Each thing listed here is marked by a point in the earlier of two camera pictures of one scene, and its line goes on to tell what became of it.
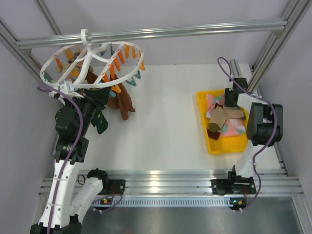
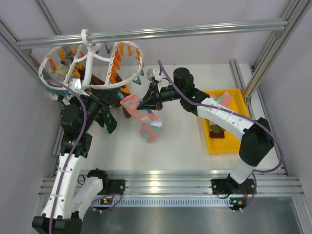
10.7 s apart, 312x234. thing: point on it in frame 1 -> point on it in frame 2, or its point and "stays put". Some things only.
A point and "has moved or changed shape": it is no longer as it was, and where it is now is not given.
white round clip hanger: (89, 64) stays put
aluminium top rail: (99, 37) stays put
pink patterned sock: (233, 126) has moved or changed shape
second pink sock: (212, 100) stays put
